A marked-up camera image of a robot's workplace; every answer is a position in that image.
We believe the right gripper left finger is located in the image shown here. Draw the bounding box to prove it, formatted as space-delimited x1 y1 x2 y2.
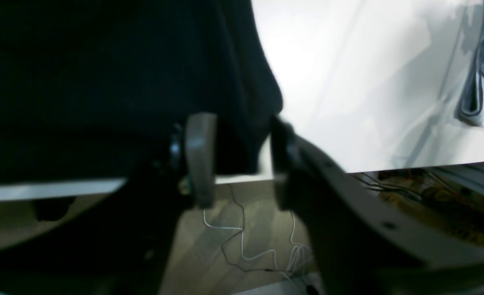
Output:
169 113 217 209

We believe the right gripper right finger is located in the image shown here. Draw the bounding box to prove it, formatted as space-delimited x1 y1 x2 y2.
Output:
270 116 484 295

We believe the black T-shirt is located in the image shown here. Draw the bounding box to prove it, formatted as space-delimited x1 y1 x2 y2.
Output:
0 0 283 184

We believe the white cable on floor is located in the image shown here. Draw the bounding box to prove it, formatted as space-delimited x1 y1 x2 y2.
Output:
203 182 320 287

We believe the grey cable loop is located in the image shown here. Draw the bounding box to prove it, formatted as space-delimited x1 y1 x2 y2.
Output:
455 0 484 127

